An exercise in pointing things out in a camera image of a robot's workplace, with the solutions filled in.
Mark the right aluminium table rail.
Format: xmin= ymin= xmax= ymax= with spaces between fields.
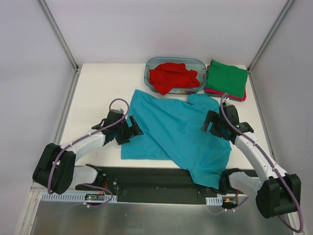
xmin=248 ymin=71 xmax=276 ymax=160

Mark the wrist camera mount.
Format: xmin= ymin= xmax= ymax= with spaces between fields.
xmin=114 ymin=108 xmax=124 ymax=115
xmin=221 ymin=97 xmax=231 ymax=106

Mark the folded green t shirt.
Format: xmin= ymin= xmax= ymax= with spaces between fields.
xmin=206 ymin=60 xmax=248 ymax=98

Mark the teal t shirt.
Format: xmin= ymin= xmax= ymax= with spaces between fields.
xmin=121 ymin=90 xmax=231 ymax=189

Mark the red t shirt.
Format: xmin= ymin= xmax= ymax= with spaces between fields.
xmin=149 ymin=62 xmax=200 ymax=95

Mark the folded pink t shirt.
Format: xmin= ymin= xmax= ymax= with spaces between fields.
xmin=204 ymin=65 xmax=246 ymax=102

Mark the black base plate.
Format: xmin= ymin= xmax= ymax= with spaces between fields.
xmin=87 ymin=164 xmax=236 ymax=205

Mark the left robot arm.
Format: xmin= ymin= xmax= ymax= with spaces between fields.
xmin=32 ymin=109 xmax=144 ymax=194

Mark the right white cable duct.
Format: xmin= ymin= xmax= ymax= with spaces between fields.
xmin=205 ymin=196 xmax=223 ymax=206

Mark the left white cable duct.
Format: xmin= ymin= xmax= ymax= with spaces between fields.
xmin=41 ymin=192 xmax=117 ymax=204

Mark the aluminium frame post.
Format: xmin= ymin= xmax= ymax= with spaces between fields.
xmin=247 ymin=0 xmax=296 ymax=73
xmin=37 ymin=0 xmax=79 ymax=71

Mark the left aluminium frame post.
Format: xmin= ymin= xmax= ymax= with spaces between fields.
xmin=37 ymin=0 xmax=79 ymax=71

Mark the clear blue plastic bin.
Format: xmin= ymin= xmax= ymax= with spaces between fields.
xmin=144 ymin=57 xmax=207 ymax=95

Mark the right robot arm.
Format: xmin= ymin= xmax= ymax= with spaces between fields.
xmin=201 ymin=103 xmax=301 ymax=218

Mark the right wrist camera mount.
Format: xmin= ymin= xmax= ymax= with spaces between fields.
xmin=221 ymin=97 xmax=231 ymax=106

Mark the left aluminium table rail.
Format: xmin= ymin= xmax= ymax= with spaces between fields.
xmin=52 ymin=68 xmax=80 ymax=144

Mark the aluminium table rail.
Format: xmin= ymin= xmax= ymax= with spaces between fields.
xmin=248 ymin=71 xmax=276 ymax=160
xmin=52 ymin=68 xmax=80 ymax=144

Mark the right aluminium frame post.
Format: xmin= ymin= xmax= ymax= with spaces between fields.
xmin=247 ymin=0 xmax=296 ymax=73

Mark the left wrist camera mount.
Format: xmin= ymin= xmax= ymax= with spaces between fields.
xmin=114 ymin=108 xmax=124 ymax=115

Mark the white cable duct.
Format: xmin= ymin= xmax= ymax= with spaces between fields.
xmin=41 ymin=192 xmax=117 ymax=204
xmin=205 ymin=196 xmax=223 ymax=206

